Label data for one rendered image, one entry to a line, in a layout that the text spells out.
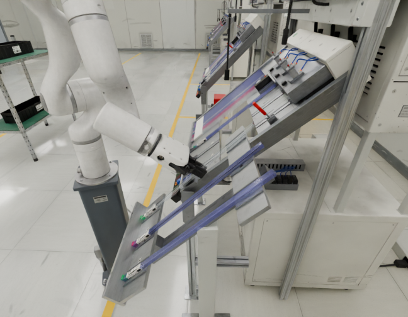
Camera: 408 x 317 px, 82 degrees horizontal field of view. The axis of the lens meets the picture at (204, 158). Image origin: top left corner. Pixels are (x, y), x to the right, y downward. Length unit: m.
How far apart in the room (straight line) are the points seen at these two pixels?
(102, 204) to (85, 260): 0.64
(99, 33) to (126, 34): 9.45
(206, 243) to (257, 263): 0.64
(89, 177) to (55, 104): 0.35
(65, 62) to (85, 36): 0.29
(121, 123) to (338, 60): 0.64
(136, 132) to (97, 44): 0.22
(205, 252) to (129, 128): 0.43
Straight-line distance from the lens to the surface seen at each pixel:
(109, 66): 0.64
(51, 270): 1.85
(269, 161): 1.30
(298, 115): 0.83
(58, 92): 0.97
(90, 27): 0.66
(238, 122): 2.40
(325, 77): 0.86
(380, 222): 1.29
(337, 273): 1.52
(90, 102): 1.03
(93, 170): 1.13
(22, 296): 1.82
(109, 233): 1.36
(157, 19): 9.76
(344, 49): 0.84
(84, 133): 1.05
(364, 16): 0.78
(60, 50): 0.92
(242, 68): 5.57
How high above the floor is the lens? 1.35
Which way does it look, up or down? 32 degrees down
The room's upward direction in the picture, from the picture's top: straight up
